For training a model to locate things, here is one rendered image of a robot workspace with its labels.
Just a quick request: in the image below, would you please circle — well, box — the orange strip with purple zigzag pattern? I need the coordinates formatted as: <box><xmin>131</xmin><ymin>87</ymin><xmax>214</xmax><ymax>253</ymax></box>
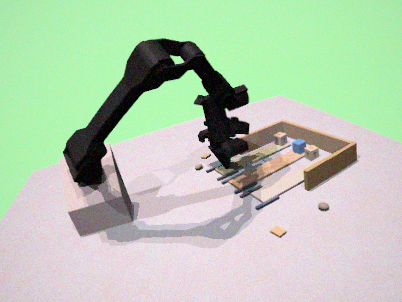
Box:
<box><xmin>229</xmin><ymin>158</ymin><xmax>291</xmax><ymax>189</ymax></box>

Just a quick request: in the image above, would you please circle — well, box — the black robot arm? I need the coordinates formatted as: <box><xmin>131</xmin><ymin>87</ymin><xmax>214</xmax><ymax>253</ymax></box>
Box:
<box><xmin>62</xmin><ymin>38</ymin><xmax>250</xmax><ymax>187</ymax></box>

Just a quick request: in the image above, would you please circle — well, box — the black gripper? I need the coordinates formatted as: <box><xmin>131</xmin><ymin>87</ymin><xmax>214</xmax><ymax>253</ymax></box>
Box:
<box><xmin>198</xmin><ymin>114</ymin><xmax>248</xmax><ymax>169</ymax></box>

